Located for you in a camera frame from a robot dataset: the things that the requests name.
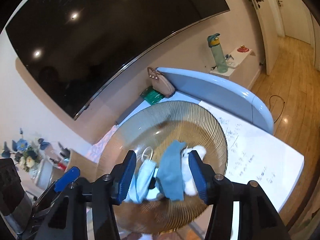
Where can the blue and white flowers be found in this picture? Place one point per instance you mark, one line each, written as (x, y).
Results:
(23, 155)

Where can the bunch of pens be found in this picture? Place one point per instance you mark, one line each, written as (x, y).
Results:
(62, 155)

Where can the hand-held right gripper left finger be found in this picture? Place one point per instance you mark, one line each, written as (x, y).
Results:
(127, 177)

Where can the small red ornament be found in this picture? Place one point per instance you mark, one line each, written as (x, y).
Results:
(243, 50)

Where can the green water bottle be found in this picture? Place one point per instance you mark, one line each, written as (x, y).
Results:
(219, 57)

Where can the blue cloth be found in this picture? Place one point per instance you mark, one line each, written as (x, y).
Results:
(171, 170)

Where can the large black television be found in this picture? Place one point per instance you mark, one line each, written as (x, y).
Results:
(100, 42)

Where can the blue chair back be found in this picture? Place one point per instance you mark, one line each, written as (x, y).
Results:
(212, 87)

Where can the light blue face mask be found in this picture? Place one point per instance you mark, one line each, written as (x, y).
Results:
(146, 177)

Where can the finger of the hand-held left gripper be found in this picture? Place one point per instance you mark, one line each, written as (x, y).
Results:
(67, 178)

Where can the small white plush toy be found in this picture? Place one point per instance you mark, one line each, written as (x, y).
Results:
(187, 177)

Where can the white side shelf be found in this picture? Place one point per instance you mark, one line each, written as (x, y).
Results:
(246, 76)

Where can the white door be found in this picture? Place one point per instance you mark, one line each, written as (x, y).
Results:
(297, 12)
(265, 35)

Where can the white vase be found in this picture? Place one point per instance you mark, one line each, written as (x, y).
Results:
(45, 176)

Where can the pink white patterned mat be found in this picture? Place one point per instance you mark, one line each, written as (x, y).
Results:
(100, 147)

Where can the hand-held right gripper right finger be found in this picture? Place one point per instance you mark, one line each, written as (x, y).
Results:
(198, 177)

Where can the brown paper container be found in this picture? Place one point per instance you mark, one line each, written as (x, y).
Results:
(81, 160)

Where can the small blue trinket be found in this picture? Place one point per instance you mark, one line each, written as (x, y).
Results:
(230, 58)

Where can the green packet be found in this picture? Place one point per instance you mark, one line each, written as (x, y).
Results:
(153, 97)

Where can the ribbed gold glass plate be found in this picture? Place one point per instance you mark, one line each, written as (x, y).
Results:
(175, 112)

